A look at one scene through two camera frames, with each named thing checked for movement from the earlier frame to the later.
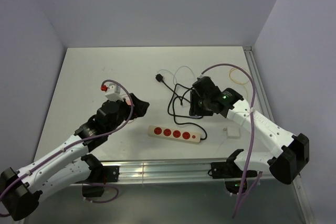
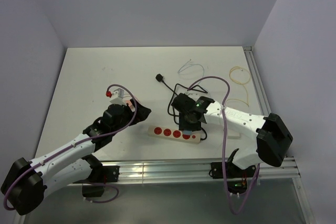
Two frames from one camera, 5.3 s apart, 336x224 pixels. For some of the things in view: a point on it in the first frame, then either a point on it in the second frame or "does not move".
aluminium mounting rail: [138, 171] does not move
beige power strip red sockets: [173, 134] does not move
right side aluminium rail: [262, 97] does not move
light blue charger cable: [174, 74] -> [192, 64]
